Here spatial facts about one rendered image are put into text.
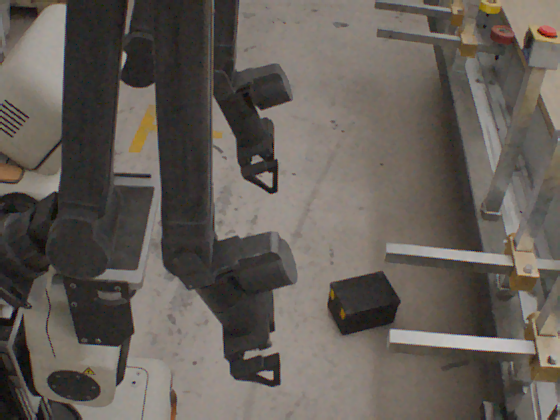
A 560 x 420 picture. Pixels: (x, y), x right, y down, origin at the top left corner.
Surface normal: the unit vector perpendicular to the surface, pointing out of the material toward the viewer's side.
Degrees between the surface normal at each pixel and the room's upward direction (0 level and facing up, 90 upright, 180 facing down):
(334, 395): 0
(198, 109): 90
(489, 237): 0
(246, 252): 22
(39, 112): 90
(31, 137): 90
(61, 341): 90
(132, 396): 0
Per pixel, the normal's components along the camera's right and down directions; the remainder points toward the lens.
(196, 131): 0.05, 0.67
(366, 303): 0.06, -0.75
